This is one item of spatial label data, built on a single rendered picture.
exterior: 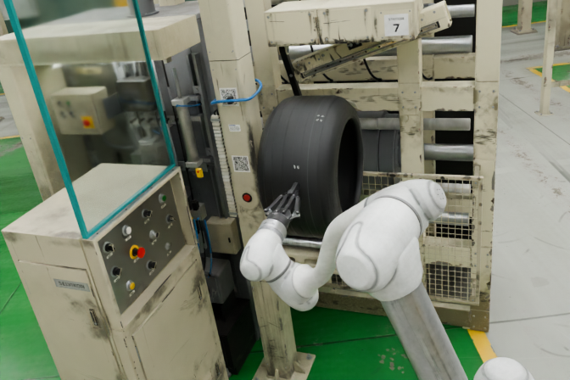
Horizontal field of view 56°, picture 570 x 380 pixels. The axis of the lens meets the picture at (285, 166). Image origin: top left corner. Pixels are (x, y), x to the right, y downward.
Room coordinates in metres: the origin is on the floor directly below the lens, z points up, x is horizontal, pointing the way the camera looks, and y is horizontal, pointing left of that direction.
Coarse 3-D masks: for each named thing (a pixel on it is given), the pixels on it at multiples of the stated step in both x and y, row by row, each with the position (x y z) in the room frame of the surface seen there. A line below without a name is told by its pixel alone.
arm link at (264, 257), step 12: (252, 240) 1.40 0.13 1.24; (264, 240) 1.39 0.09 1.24; (276, 240) 1.41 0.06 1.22; (252, 252) 1.34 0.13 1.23; (264, 252) 1.35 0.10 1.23; (276, 252) 1.37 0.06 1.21; (240, 264) 1.34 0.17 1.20; (252, 264) 1.31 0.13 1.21; (264, 264) 1.32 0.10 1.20; (276, 264) 1.34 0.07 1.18; (288, 264) 1.37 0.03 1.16; (252, 276) 1.31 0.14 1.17; (264, 276) 1.31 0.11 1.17; (276, 276) 1.34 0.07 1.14
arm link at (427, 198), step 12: (420, 180) 1.07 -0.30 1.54; (384, 192) 1.08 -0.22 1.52; (396, 192) 1.05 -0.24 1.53; (408, 192) 1.04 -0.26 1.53; (420, 192) 1.03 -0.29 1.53; (432, 192) 1.03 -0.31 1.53; (408, 204) 1.01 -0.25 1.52; (420, 204) 1.02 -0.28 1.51; (432, 204) 1.01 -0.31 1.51; (444, 204) 1.03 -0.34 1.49; (420, 216) 1.00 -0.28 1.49; (432, 216) 1.01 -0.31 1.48
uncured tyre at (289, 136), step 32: (320, 96) 2.03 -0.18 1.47; (288, 128) 1.85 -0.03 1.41; (320, 128) 1.81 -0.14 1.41; (352, 128) 2.18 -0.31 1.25; (288, 160) 1.77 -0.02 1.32; (320, 160) 1.73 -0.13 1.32; (352, 160) 2.19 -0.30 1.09; (320, 192) 1.70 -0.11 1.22; (352, 192) 2.10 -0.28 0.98; (320, 224) 1.72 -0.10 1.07
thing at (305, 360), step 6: (300, 354) 2.18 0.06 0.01; (306, 354) 2.18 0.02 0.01; (300, 360) 2.14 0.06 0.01; (306, 360) 2.13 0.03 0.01; (312, 360) 2.12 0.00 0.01; (264, 366) 2.13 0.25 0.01; (306, 366) 2.09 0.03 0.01; (258, 372) 2.09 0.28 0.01; (264, 372) 2.09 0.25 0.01; (294, 372) 2.06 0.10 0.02; (306, 372) 2.05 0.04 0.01; (258, 378) 2.04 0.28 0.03; (264, 378) 2.05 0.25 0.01; (270, 378) 2.04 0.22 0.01; (282, 378) 2.03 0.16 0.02; (294, 378) 2.02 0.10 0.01; (300, 378) 2.02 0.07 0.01; (306, 378) 2.02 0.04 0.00
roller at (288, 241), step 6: (288, 240) 1.89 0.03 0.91; (294, 240) 1.88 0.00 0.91; (300, 240) 1.87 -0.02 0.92; (306, 240) 1.86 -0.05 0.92; (312, 240) 1.85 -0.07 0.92; (318, 240) 1.85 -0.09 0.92; (300, 246) 1.87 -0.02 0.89; (306, 246) 1.86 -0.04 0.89; (312, 246) 1.84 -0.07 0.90; (318, 246) 1.83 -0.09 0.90
